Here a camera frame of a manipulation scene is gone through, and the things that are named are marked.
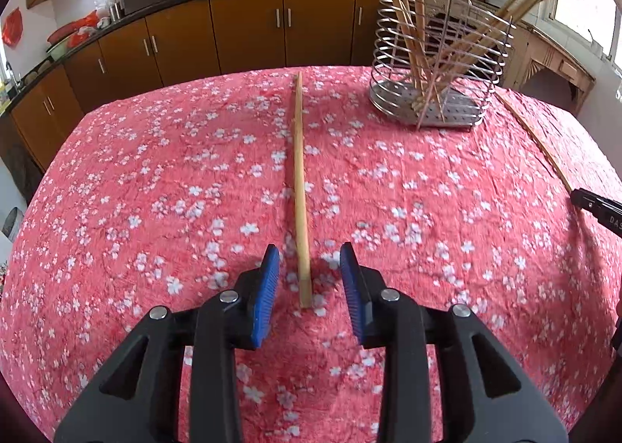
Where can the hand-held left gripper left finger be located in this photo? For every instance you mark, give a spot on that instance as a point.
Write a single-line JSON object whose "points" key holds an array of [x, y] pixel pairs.
{"points": [[265, 297]]}

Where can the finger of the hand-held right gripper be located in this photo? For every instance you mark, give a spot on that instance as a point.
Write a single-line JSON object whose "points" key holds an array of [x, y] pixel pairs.
{"points": [[600, 209]]}

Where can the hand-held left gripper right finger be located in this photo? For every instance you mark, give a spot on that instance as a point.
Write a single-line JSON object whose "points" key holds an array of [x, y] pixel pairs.
{"points": [[351, 297]]}

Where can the light wooden side table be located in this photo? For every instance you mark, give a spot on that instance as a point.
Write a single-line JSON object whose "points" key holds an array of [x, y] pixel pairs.
{"points": [[554, 61]]}

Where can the pink floral tablecloth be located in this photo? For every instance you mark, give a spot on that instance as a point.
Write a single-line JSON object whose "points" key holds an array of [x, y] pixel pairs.
{"points": [[146, 190]]}

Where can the brown kitchen base cabinets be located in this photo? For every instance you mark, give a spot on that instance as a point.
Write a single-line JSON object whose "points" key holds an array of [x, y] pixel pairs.
{"points": [[243, 29]]}

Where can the green basin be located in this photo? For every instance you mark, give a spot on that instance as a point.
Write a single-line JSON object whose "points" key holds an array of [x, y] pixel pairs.
{"points": [[58, 49]]}

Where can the steel cup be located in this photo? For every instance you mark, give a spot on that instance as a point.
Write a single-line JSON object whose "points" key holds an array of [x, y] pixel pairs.
{"points": [[115, 10]]}

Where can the red plastic bags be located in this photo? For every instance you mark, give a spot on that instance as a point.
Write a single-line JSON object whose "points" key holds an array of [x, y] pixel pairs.
{"points": [[80, 27]]}

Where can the red wall decoration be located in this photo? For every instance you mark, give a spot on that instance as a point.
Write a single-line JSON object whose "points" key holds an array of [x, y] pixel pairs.
{"points": [[11, 26]]}

